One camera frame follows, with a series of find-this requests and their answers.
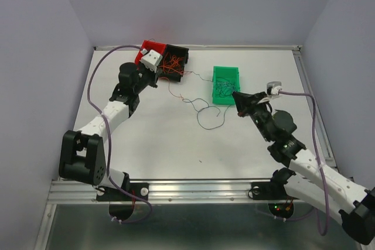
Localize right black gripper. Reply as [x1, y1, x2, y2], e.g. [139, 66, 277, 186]
[233, 90, 272, 142]

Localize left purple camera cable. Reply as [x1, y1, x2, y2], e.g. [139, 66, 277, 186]
[87, 44, 153, 224]

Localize red plastic bin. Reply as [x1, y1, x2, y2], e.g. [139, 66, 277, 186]
[134, 40, 166, 64]

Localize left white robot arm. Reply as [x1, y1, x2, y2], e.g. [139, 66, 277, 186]
[59, 63, 161, 200]

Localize wire bundle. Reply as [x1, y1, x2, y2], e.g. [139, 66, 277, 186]
[166, 70, 232, 131]

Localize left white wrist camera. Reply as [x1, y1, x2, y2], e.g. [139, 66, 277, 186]
[140, 50, 162, 73]

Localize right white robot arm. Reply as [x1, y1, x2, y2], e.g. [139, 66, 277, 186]
[232, 91, 374, 245]

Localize thin blue wire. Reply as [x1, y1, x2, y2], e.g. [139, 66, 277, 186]
[215, 77, 237, 98]

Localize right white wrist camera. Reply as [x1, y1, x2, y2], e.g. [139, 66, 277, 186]
[266, 81, 282, 96]

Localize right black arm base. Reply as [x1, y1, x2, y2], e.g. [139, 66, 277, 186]
[247, 181, 288, 201]

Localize black plastic bin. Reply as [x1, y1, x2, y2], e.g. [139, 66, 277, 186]
[159, 44, 189, 83]

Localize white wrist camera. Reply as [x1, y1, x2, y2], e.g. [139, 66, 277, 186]
[140, 50, 162, 73]
[266, 81, 282, 96]

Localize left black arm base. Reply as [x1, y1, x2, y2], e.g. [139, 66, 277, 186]
[95, 172, 149, 202]

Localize aluminium front rail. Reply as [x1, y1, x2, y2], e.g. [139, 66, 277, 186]
[47, 176, 325, 204]

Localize green plastic bin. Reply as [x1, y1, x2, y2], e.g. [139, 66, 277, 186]
[212, 66, 240, 105]

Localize orange wires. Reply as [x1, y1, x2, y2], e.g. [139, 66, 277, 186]
[161, 52, 187, 77]

